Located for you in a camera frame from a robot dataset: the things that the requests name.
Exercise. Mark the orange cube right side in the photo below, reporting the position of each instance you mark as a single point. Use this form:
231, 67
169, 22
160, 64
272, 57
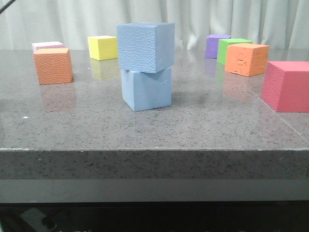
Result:
246, 59

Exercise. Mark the purple foam cube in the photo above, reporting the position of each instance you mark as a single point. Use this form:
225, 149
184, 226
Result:
212, 42

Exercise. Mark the grey pleated curtain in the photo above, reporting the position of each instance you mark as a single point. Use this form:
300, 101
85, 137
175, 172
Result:
281, 24

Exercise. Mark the orange textured cube left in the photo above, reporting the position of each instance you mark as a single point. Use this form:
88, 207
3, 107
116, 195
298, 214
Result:
53, 66

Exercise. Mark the large red foam cube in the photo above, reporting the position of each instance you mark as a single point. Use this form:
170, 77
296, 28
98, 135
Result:
286, 86

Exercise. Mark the yellow foam cube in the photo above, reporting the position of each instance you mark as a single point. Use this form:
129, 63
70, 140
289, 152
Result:
103, 47

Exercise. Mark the smooth light blue foam cube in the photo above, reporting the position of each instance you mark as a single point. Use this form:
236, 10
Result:
143, 91

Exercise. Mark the pale pink foam cube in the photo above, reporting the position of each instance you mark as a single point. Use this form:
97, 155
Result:
44, 45

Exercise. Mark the green foam cube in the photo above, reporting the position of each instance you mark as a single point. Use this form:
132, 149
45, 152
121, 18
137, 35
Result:
223, 45

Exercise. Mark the grey bracket under table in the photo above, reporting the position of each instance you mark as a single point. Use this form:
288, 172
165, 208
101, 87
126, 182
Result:
38, 220

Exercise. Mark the textured light blue foam cube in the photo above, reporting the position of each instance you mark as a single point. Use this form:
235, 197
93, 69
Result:
147, 47

